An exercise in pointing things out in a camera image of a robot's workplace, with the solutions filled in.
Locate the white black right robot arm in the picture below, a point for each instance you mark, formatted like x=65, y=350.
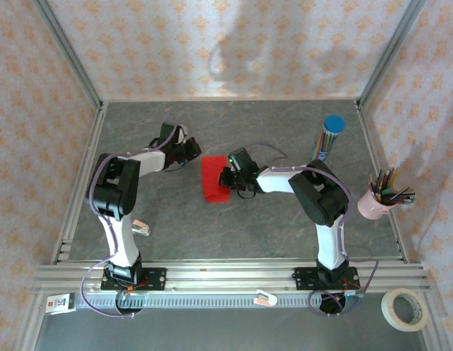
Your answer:
x=330, y=241

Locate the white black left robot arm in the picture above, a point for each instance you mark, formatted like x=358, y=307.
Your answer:
x=120, y=241

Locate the pink silver stapler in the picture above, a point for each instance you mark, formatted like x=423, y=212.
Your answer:
x=142, y=229

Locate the clear pencil tube blue lid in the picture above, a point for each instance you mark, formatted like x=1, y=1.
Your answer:
x=334, y=123

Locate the pink white clip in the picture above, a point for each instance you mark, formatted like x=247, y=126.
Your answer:
x=265, y=299

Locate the pink cup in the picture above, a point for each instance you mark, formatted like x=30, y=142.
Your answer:
x=374, y=208

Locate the white printed card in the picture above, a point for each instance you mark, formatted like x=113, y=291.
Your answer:
x=60, y=303

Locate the masking tape roll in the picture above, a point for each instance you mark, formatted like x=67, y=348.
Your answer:
x=389, y=311

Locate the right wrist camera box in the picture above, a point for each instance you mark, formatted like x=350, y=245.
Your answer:
x=243, y=159

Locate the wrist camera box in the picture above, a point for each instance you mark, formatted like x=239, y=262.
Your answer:
x=243, y=159
x=171, y=133

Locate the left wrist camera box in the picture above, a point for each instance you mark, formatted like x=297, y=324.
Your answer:
x=171, y=133

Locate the aluminium side rail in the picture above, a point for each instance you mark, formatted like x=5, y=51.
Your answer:
x=91, y=139
x=370, y=146

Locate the long aluminium mounting rail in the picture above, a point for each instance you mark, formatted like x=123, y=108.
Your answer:
x=230, y=276

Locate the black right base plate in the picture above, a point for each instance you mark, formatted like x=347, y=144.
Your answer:
x=303, y=279

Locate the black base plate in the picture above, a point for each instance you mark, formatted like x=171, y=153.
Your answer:
x=157, y=279
x=303, y=279

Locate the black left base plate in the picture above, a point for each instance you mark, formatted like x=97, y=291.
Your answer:
x=157, y=279

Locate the aluminium corner post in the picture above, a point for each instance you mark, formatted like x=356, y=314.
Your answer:
x=71, y=55
x=388, y=55

